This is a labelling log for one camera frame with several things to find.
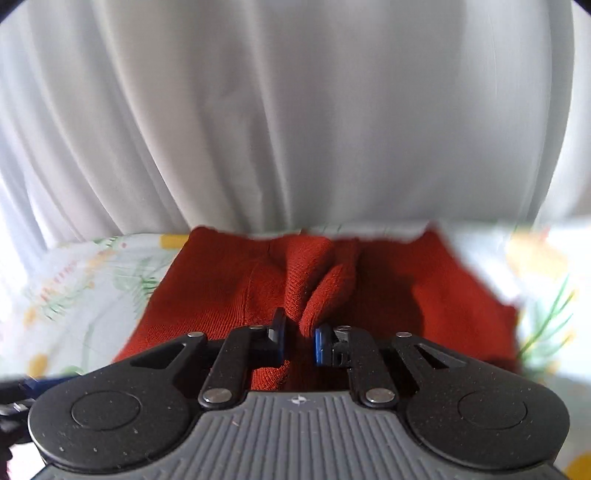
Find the white curtain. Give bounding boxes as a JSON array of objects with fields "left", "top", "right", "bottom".
[{"left": 0, "top": 0, "right": 591, "bottom": 261}]

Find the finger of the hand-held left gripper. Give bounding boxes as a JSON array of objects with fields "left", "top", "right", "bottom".
[{"left": 24, "top": 376, "right": 78, "bottom": 391}]

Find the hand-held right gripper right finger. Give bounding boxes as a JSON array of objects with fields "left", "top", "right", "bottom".
[{"left": 313, "top": 322, "right": 468, "bottom": 410}]

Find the floral white bed sheet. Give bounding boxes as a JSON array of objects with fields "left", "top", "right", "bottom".
[{"left": 0, "top": 220, "right": 591, "bottom": 480}]

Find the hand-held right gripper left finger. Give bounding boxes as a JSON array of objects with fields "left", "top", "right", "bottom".
[{"left": 115, "top": 308, "right": 291, "bottom": 411}]

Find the red knit button cardigan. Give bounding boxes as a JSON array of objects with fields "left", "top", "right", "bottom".
[{"left": 113, "top": 224, "right": 520, "bottom": 393}]

